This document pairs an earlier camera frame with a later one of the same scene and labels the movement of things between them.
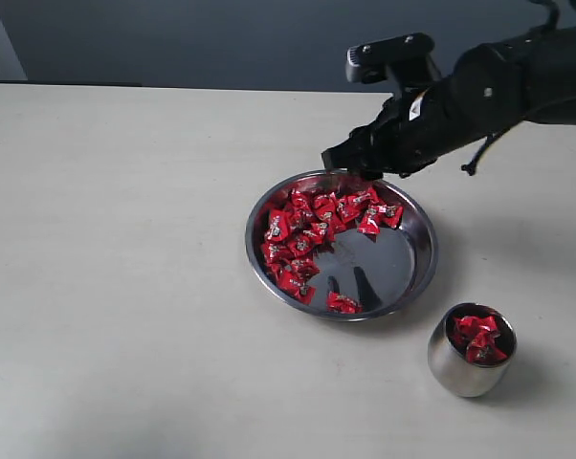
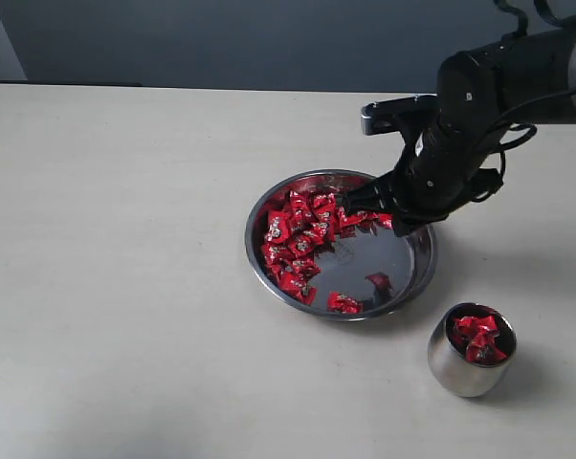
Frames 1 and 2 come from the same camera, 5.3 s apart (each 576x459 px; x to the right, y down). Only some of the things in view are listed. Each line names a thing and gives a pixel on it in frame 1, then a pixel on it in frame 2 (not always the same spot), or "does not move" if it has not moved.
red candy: [480, 332] does not move
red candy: [277, 229] does not move
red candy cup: [483, 350] does not move
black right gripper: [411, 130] → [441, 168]
